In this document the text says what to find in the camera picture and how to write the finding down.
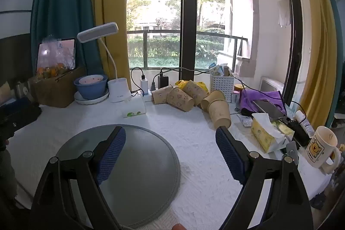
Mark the black phone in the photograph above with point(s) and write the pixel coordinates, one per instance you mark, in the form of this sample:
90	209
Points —
269	108

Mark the black window frame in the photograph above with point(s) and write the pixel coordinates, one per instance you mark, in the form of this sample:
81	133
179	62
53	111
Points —
188	3

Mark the clear plastic bag of oranges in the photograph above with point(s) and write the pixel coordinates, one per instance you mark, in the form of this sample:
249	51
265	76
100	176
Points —
51	71

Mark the white textured tablecloth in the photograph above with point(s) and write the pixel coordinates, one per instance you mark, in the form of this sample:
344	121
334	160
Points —
194	138

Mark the yellow tissue pack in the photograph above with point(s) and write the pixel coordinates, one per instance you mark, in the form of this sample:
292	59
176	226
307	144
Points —
262	135

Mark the brown cardboard box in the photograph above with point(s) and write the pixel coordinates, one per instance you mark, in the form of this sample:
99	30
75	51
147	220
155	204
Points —
54	92

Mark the orange lid jar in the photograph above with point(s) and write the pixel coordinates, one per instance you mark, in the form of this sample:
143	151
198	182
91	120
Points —
238	87

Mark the black charger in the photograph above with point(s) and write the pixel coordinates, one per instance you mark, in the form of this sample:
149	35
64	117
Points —
163	81

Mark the white leaf print tissue box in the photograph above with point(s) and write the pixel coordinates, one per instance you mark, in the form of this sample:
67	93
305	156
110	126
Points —
134	106

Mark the yellow plastic bag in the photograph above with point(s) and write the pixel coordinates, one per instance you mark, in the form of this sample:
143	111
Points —
180	83

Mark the black power bank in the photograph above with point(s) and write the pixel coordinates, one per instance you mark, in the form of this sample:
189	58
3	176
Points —
299	135

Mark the grey round mat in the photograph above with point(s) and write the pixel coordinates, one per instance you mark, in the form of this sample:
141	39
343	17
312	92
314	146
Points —
145	165

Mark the white charger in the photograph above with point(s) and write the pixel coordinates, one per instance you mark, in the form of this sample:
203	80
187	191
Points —
144	84

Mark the teal curtain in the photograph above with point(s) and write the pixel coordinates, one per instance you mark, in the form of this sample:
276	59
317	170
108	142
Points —
339	57
62	3

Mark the white plastic basket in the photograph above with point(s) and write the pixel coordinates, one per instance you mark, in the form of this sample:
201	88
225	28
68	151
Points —
221	85

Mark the blue bowl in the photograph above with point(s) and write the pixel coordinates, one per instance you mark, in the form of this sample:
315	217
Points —
90	91

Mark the yellow curtain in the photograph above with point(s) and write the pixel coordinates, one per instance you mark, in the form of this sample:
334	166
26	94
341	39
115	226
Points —
320	44
110	17

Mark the clear blister pack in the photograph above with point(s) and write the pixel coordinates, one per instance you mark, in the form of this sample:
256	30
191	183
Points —
245	121

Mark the black balcony railing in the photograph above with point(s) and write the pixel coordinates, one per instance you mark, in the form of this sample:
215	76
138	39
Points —
188	33

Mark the pink bowl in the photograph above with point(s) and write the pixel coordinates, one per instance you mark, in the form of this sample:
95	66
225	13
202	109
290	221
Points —
91	80

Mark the white plate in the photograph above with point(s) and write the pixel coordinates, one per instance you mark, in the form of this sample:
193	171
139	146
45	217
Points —
80	101

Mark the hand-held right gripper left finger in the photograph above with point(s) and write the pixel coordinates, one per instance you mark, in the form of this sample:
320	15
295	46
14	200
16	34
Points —
113	154

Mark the blue white packet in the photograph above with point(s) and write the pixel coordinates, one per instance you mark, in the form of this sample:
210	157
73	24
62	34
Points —
215	68

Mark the white power strip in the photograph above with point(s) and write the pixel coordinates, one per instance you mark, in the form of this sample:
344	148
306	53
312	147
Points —
147	94

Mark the white desk lamp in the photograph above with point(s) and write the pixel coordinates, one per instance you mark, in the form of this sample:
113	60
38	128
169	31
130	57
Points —
120	90

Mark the person's right hand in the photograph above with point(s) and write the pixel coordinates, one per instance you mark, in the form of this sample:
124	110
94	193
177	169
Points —
178	227

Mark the white hanging cloth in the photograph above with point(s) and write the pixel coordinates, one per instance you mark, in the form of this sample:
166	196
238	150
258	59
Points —
283	13

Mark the printed brown paper cup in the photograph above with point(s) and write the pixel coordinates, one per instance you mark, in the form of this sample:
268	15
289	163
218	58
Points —
179	100
161	95
219	115
195	91
211	100

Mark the white bear print mug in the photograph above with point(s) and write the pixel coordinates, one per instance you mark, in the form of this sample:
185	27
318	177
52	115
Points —
319	149

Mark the purple cloth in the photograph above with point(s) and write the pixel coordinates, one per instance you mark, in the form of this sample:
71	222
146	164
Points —
250	99

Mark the white appliance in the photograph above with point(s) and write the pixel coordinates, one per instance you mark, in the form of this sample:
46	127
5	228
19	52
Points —
269	84

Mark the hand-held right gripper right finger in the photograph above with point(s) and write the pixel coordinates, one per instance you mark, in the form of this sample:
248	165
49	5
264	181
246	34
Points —
230	154

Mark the white tube bottle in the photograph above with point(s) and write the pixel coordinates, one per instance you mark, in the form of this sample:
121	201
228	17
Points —
304	122

